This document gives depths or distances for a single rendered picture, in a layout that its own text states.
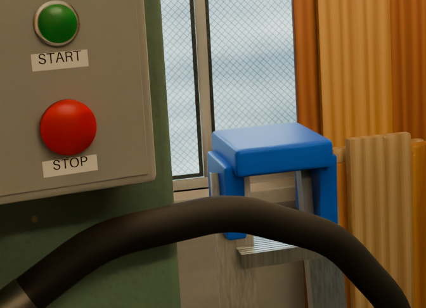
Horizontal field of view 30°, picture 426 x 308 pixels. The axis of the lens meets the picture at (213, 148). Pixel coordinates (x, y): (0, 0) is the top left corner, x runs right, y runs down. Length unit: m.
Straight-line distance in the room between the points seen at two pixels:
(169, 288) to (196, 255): 1.49
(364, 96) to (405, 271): 0.41
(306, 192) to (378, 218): 0.54
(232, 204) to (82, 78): 0.13
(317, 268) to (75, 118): 0.95
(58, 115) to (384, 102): 1.53
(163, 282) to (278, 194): 1.51
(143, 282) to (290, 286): 1.61
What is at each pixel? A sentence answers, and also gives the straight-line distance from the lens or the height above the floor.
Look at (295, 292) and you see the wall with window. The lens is 2.16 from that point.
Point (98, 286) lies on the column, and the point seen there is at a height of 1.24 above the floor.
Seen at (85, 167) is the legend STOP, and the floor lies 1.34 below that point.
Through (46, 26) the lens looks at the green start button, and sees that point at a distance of 0.42.
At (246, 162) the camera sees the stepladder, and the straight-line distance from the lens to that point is 1.20.
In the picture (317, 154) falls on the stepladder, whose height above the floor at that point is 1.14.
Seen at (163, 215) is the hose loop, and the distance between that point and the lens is 0.49.
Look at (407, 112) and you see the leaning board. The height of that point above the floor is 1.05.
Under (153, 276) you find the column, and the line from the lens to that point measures 0.54.
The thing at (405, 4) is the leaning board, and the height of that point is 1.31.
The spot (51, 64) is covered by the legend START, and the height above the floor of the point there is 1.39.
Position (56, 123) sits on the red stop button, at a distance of 0.43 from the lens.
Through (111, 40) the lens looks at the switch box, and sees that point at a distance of 0.44.
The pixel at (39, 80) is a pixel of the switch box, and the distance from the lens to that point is 0.43.
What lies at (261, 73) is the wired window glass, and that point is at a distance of 2.05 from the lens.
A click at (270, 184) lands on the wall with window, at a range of 2.08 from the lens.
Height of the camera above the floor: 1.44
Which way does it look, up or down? 14 degrees down
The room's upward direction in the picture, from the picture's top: 3 degrees counter-clockwise
